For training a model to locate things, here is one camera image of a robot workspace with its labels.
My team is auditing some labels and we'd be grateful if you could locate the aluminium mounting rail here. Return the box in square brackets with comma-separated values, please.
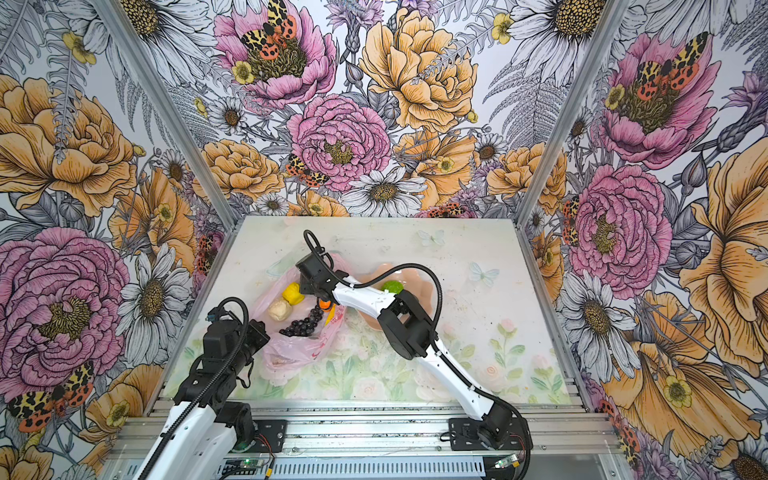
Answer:
[110, 383, 622, 460]

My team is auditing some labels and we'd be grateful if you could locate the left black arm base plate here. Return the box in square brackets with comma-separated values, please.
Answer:
[237, 419, 288, 454]

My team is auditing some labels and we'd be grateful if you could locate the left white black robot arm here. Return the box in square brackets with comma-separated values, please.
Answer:
[135, 320, 270, 479]

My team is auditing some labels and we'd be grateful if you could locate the right aluminium corner post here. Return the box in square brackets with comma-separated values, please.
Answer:
[514, 0, 630, 228]

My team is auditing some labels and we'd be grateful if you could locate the yellow fake lemon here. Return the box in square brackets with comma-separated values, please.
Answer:
[281, 282, 305, 306]

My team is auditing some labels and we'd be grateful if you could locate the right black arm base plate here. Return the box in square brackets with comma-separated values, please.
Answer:
[448, 417, 531, 451]

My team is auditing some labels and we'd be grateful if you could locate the bright green fake lime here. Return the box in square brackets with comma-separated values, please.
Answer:
[381, 280, 404, 295]

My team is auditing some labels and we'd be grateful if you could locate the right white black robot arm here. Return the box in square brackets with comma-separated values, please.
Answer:
[296, 253, 518, 449]

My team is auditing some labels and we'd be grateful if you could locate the right black corrugated cable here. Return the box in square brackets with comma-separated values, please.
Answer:
[302, 229, 532, 480]

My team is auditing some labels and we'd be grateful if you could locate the aluminium corner post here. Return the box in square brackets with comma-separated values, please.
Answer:
[514, 0, 630, 228]
[89, 0, 241, 230]

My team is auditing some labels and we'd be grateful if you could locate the white slotted cable duct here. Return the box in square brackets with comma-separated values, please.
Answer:
[119, 457, 487, 480]

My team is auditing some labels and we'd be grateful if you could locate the left green circuit board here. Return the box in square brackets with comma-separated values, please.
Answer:
[221, 459, 263, 476]

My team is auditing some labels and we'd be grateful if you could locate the left aluminium corner post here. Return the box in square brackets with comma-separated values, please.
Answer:
[89, 0, 241, 230]

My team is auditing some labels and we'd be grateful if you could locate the left black cable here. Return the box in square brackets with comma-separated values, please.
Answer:
[136, 296, 251, 480]

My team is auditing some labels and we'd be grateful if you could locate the green circuit board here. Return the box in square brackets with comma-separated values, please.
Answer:
[221, 459, 263, 476]
[494, 454, 520, 469]

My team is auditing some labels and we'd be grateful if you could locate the yellow fake banana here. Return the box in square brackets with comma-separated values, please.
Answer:
[325, 305, 337, 325]

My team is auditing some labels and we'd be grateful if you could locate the black fake grape bunch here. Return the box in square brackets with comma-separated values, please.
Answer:
[279, 306, 324, 338]

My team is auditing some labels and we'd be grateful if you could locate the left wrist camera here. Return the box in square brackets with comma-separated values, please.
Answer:
[206, 306, 226, 323]

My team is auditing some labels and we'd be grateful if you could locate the right green circuit board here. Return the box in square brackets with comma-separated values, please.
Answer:
[494, 454, 520, 469]

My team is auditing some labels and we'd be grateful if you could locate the pink plastic bag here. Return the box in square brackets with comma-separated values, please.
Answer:
[248, 248, 349, 386]

